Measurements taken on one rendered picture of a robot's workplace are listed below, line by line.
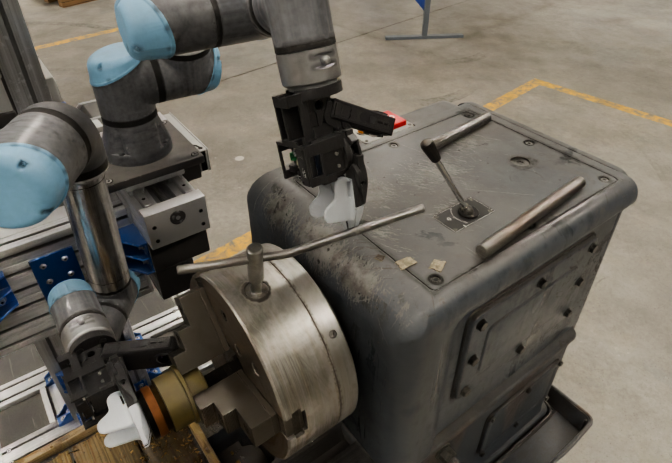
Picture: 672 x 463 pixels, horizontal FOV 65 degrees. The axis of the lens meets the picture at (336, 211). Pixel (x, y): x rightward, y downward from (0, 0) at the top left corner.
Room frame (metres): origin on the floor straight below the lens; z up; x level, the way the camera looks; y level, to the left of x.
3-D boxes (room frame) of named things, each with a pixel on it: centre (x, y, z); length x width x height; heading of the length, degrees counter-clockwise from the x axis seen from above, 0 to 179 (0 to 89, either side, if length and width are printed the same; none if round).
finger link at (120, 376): (0.46, 0.31, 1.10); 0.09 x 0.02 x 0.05; 36
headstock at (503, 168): (0.80, -0.19, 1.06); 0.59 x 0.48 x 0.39; 127
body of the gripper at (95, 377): (0.49, 0.36, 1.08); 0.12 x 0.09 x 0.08; 36
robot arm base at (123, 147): (1.05, 0.45, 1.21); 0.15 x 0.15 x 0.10
